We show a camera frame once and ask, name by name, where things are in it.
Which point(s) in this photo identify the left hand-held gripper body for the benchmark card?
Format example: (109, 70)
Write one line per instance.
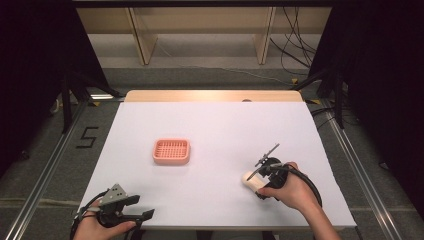
(112, 195)

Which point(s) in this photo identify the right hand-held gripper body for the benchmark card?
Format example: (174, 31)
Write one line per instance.
(276, 171)

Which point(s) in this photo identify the cream soap bar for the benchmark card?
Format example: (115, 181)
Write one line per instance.
(251, 182)

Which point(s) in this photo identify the person's right hand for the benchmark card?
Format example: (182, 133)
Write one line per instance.
(295, 193)

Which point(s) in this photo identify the person's left hand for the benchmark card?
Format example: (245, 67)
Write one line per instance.
(91, 230)

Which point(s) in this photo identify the white table cover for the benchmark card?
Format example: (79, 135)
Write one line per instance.
(216, 130)

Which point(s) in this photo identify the pink soap dish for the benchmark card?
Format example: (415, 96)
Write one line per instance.
(171, 152)

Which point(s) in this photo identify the black metal stand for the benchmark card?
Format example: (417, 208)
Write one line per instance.
(68, 100)
(338, 96)

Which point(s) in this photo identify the black curtain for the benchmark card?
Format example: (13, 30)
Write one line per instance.
(33, 66)
(386, 83)

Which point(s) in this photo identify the light wooden shelf unit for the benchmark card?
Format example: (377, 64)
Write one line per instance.
(143, 36)

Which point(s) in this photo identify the aluminium floor rail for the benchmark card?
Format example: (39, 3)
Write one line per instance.
(363, 173)
(46, 173)

